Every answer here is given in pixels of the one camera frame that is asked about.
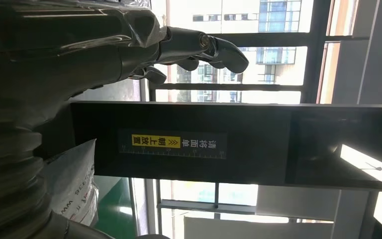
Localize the green conveyor belt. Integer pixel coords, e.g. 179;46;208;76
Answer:
93;175;138;239

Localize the yellow and black label sticker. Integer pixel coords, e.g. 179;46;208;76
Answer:
118;129;228;160

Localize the dark metal window frame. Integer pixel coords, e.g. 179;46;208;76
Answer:
145;0;376;232

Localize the white red-striped mailer bag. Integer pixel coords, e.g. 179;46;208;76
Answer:
42;138;99;228

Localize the black weighing device column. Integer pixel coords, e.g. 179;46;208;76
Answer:
71;101;382;193

